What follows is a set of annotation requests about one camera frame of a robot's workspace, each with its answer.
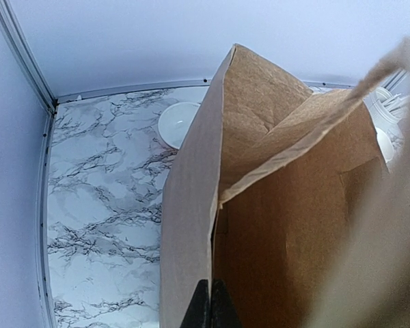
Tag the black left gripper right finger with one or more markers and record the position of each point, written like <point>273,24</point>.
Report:
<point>223,312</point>

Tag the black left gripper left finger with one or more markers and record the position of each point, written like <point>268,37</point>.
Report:
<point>198,311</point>

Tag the brown paper bag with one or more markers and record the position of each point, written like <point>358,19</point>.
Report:
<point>284,194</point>

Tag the orange and white bowl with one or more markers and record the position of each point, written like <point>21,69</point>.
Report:
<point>174,122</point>

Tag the stack of white paper cups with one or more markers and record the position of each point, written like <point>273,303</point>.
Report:
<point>385,145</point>

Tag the white ribbed straw holder cup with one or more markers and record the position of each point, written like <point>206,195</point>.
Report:
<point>380,117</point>

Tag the white wrapped straws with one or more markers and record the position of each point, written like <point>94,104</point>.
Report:
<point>396,103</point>

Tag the right aluminium frame post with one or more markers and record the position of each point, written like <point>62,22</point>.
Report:
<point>394,80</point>

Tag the aluminium frame post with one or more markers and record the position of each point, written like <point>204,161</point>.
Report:
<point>19,46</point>
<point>394,80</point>

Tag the left aluminium frame post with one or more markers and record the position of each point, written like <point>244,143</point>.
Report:
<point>19,46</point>

